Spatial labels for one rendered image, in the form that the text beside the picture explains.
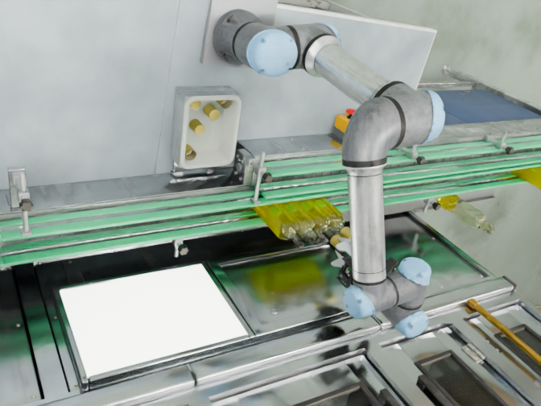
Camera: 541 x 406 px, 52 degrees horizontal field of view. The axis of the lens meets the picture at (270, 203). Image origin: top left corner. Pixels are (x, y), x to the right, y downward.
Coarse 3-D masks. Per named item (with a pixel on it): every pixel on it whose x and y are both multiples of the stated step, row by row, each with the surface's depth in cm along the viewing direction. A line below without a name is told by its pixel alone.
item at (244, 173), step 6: (240, 150) 170; (240, 156) 169; (246, 156) 167; (240, 162) 170; (240, 168) 169; (246, 168) 168; (252, 168) 169; (234, 174) 173; (240, 174) 171; (246, 174) 169; (252, 174) 170; (240, 180) 171; (246, 180) 170
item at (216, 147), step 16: (208, 96) 154; (224, 96) 156; (192, 112) 162; (224, 112) 167; (240, 112) 161; (208, 128) 167; (224, 128) 169; (192, 144) 168; (208, 144) 170; (224, 144) 170; (192, 160) 165; (208, 160) 167; (224, 160) 169
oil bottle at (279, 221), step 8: (256, 208) 173; (264, 208) 168; (272, 208) 167; (280, 208) 168; (264, 216) 169; (272, 216) 165; (280, 216) 164; (288, 216) 165; (272, 224) 165; (280, 224) 161; (288, 224) 161; (296, 224) 162; (280, 232) 162; (288, 232) 160
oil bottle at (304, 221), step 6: (282, 204) 171; (288, 204) 171; (294, 204) 172; (288, 210) 168; (294, 210) 169; (300, 210) 169; (294, 216) 166; (300, 216) 166; (306, 216) 167; (300, 222) 163; (306, 222) 164; (312, 222) 165; (300, 228) 163; (306, 228) 163; (312, 228) 165; (300, 234) 164
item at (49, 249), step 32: (384, 192) 203; (416, 192) 208; (448, 192) 212; (160, 224) 162; (192, 224) 165; (224, 224) 167; (256, 224) 170; (0, 256) 138; (32, 256) 140; (64, 256) 143
